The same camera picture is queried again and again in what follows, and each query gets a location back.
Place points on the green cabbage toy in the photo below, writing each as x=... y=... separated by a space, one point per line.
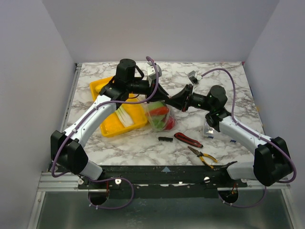
x=157 y=122

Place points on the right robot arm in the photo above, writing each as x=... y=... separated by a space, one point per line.
x=272 y=161

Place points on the yellow handled pliers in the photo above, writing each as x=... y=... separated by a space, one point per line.
x=201 y=155

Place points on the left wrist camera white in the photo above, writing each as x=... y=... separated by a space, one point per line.
x=151 y=73

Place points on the white celery toy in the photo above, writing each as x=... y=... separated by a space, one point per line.
x=124 y=117

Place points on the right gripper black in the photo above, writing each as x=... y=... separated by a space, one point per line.
x=187 y=98

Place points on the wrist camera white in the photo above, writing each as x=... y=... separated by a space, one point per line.
x=151 y=73
x=194 y=77

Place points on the clear small plastic box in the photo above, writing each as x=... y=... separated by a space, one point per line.
x=211 y=133

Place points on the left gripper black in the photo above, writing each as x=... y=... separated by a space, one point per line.
x=160 y=95

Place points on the red black utility knife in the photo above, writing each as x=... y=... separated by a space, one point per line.
x=183 y=138

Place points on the clear zip top bag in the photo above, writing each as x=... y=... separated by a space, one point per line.
x=171 y=113

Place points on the yellow plastic tray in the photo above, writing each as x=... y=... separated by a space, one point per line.
x=112 y=126

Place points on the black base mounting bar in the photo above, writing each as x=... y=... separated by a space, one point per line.
x=163 y=182

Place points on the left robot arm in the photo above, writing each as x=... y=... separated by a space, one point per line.
x=100 y=110

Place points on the yellow lemon toy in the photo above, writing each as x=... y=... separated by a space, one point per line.
x=98 y=88

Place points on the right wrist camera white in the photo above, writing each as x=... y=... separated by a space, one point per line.
x=194 y=77

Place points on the red apple toy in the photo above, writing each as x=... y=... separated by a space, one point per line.
x=170 y=124

